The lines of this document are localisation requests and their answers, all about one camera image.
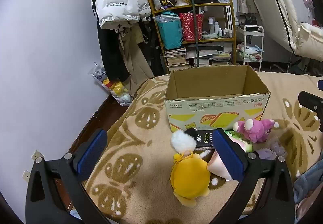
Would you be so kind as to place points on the green pole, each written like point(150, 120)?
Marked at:
point(195, 32)

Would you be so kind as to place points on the stack of papers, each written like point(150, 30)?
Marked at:
point(214, 56)

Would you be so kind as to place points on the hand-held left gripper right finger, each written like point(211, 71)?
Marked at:
point(228, 156)

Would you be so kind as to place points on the stack of books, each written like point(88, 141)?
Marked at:
point(175, 58)

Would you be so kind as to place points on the red gift bag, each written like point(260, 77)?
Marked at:
point(189, 27)

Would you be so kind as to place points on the pink white wedge plush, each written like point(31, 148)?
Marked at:
point(215, 166)

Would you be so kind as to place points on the lilac fuzzy plush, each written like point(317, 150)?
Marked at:
point(271, 150)

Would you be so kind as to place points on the white cushion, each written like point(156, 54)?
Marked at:
point(311, 39)

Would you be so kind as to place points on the plastic bag with yellow items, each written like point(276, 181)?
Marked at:
point(114, 87)

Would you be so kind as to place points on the white wall outlet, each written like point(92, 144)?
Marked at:
point(27, 176)
point(37, 155)

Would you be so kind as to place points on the white fluffy plush toy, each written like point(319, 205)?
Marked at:
point(182, 143)

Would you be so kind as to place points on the printed cardboard box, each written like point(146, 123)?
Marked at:
point(217, 113)

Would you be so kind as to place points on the yellow plush toy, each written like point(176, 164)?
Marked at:
point(190, 178)

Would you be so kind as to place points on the blue cloth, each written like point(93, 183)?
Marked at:
point(309, 181)

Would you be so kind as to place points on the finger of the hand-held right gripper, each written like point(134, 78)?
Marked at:
point(320, 85)
point(311, 103)

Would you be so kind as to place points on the beige patterned blanket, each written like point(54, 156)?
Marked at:
point(141, 153)

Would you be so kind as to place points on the group of toiletry bottles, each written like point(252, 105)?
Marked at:
point(219, 29)

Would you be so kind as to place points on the white utility cart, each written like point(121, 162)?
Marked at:
point(253, 28)

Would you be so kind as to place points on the beige hanging coat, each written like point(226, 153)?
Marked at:
point(136, 57)

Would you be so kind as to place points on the pink plush toy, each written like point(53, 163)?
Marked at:
point(253, 130)

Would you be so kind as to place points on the wooden shelf with items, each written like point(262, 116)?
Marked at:
point(209, 40)

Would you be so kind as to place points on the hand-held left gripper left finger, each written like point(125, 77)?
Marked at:
point(92, 156)

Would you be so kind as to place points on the green tissue pack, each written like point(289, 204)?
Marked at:
point(238, 139)

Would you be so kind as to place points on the teal shopping bag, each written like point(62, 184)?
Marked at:
point(171, 32)

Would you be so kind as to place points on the black tissue pack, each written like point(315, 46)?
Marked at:
point(204, 139)

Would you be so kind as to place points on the black hanging garment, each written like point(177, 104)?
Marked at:
point(111, 55)

